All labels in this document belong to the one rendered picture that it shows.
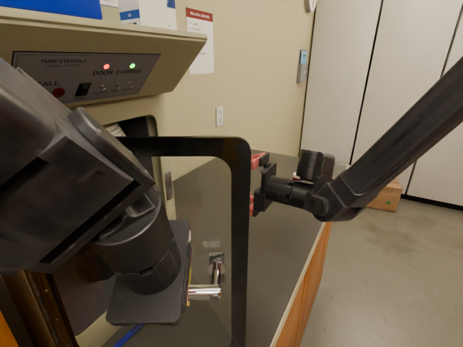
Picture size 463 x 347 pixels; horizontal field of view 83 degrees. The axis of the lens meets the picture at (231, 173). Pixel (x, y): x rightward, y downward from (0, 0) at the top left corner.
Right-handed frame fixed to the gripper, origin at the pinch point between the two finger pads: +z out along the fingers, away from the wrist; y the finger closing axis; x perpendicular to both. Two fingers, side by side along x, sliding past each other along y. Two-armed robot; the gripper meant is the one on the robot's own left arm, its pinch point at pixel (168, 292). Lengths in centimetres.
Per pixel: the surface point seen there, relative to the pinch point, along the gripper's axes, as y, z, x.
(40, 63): -16.2, -21.6, -11.7
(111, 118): -26.3, -7.0, -12.3
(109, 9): -35.7, -20.5, -10.8
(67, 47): -18.1, -22.4, -9.3
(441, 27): -236, 55, 197
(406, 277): -56, 159, 138
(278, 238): -29, 43, 24
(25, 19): -15.0, -26.2, -9.9
